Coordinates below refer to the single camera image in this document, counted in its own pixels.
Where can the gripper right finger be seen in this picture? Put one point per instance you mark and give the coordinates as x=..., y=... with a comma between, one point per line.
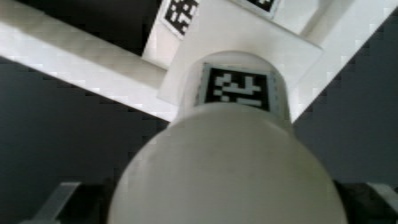
x=388, y=194

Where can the white lamp base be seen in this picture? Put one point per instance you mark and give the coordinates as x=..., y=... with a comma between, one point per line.
x=209, y=26

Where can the white lamp bulb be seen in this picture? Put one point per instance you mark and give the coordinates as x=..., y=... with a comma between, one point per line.
x=225, y=171

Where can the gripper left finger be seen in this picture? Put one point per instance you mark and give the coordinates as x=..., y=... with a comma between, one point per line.
x=54, y=205

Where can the white foam border wall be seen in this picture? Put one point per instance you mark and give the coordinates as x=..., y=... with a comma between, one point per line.
x=60, y=50

